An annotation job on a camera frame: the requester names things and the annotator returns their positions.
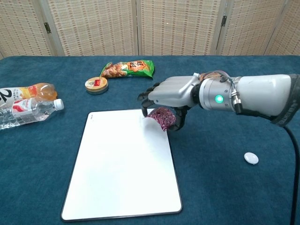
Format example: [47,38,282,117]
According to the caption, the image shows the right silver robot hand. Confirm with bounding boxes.
[138,74,201,132]

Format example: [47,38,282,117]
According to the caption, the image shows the white round magnet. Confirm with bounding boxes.
[244,152,259,166]

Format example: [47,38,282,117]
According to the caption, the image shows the white rectangular board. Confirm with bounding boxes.
[60,108,183,222]

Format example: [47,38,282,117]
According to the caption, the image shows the brown spout pouch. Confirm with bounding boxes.
[193,71,227,81]

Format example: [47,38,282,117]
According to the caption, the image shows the green snack bag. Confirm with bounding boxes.
[100,60,156,80]

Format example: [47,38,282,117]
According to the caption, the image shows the round gold tin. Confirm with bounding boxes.
[85,76,109,96]

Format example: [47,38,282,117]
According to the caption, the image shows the woven bamboo folding screen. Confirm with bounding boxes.
[0,0,300,57]

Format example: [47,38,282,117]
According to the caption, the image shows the teal table cloth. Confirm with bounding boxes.
[0,55,300,225]

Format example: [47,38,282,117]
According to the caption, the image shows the orange drink bottle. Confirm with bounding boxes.
[0,82,58,106]

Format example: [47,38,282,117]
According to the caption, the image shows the clear water bottle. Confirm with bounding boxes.
[0,98,65,131]

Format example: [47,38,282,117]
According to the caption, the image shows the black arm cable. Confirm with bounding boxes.
[284,126,300,225]

